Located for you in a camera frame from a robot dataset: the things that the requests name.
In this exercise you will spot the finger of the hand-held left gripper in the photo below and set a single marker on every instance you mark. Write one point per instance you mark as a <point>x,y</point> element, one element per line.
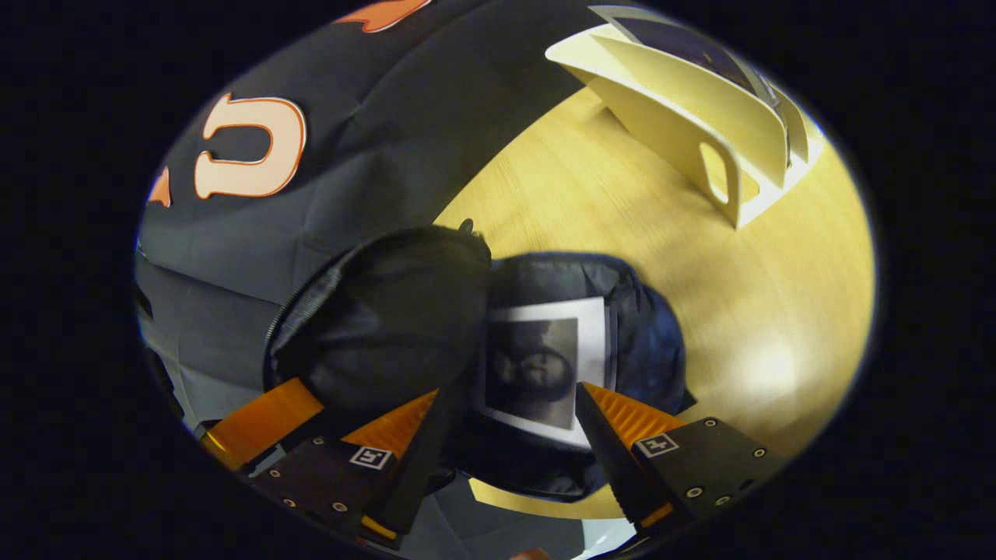
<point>264,420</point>

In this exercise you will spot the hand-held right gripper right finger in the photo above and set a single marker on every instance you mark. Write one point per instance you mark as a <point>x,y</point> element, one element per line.
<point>611,467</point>

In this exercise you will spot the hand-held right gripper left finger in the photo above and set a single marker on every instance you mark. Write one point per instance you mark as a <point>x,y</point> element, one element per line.
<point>424,467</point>

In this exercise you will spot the grey portrait cover book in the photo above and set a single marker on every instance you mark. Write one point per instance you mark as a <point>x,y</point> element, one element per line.
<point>537,365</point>

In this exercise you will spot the blue schoolbag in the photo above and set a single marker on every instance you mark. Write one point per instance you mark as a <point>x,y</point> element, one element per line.
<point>389,311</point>

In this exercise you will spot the white bookshelf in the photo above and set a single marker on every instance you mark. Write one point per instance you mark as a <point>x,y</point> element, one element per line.
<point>685,117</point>

